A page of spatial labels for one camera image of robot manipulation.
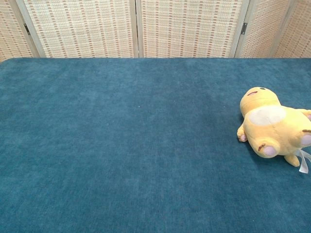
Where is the yellow duck toy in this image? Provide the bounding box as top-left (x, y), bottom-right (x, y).
top-left (237, 86), bottom-right (311, 174)

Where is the blue table mat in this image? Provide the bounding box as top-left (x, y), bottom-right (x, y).
top-left (0, 57), bottom-right (311, 233)

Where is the woven folding screen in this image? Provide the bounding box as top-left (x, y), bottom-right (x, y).
top-left (0, 0), bottom-right (311, 63)

